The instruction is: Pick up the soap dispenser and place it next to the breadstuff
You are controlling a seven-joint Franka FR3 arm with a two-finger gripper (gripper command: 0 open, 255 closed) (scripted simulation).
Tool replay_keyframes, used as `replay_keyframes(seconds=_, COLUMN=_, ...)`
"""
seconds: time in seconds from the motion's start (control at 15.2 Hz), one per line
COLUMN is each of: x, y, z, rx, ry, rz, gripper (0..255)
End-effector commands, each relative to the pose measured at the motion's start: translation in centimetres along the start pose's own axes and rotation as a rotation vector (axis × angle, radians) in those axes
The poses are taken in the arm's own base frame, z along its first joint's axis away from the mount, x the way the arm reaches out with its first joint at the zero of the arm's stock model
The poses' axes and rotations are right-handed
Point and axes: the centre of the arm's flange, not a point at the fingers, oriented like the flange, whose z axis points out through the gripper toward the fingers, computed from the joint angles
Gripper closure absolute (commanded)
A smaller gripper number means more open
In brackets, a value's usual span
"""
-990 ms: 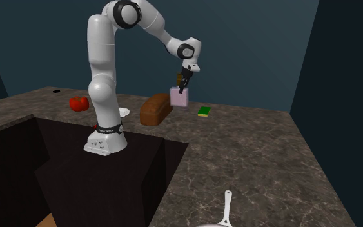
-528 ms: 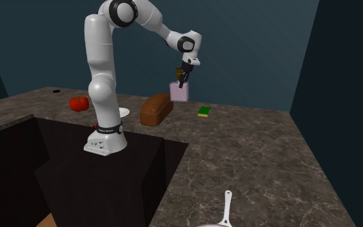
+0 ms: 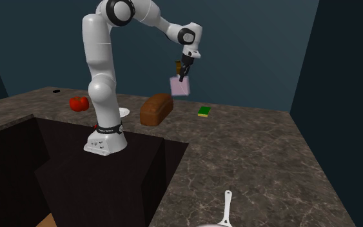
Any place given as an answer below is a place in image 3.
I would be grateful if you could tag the brown bottle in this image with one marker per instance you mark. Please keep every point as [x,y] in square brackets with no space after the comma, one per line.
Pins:
[178,66]

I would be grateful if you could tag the white plate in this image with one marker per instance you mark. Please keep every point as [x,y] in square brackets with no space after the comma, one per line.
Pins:
[124,112]

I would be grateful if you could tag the brown bread loaf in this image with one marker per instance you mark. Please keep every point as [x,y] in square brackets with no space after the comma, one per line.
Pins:
[155,110]

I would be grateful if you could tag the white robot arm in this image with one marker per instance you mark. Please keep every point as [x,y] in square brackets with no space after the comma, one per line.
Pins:
[98,56]

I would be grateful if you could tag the dark robot stand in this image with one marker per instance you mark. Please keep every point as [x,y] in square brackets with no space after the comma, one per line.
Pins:
[105,185]

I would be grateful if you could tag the pale pink cube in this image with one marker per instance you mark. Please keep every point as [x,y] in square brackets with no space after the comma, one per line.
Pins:
[180,86]

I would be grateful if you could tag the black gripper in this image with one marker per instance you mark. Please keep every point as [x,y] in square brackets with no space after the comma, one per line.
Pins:
[186,60]

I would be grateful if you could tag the red bell pepper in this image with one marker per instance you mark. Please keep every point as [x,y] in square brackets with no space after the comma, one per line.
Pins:
[79,103]

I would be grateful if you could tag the green and yellow sponge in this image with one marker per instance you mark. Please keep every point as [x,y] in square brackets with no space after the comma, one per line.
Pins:
[204,111]

